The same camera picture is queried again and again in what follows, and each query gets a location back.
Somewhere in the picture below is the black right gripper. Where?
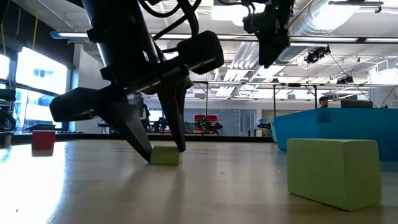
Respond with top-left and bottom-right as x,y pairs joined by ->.
243,0 -> 295,68

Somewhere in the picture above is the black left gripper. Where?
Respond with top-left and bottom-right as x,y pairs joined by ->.
49,30 -> 224,162

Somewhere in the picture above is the green long block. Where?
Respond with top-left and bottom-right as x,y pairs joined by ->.
150,145 -> 183,166

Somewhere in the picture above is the red cube block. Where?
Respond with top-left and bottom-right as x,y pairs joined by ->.
31,129 -> 57,152

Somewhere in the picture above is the green thick rectangular block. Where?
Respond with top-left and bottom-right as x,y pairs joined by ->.
285,138 -> 382,212

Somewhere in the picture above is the black background robot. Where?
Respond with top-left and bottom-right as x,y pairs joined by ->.
195,116 -> 224,135

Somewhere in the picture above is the teal plastic bin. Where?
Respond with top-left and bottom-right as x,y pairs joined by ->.
268,117 -> 278,144

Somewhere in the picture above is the black box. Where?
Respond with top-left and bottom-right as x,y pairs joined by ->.
340,99 -> 374,110

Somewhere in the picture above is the blue plastic bin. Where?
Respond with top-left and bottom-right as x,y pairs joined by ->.
272,107 -> 398,162

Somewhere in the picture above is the long ceiling light strip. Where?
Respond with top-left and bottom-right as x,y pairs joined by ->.
49,30 -> 398,44

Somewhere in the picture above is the large window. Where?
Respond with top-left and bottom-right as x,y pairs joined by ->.
0,46 -> 72,133

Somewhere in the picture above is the black background frame rig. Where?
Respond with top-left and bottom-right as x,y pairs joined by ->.
186,79 -> 318,118

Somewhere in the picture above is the black ceiling camera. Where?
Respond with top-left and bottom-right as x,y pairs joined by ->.
303,45 -> 331,65
336,75 -> 354,85

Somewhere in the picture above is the red wall sign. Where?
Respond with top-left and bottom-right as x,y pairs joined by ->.
193,114 -> 219,124

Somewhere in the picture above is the silver ventilation duct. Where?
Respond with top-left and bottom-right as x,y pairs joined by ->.
279,0 -> 363,65

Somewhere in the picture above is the black metal table frame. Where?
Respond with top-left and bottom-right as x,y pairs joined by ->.
0,132 -> 274,144

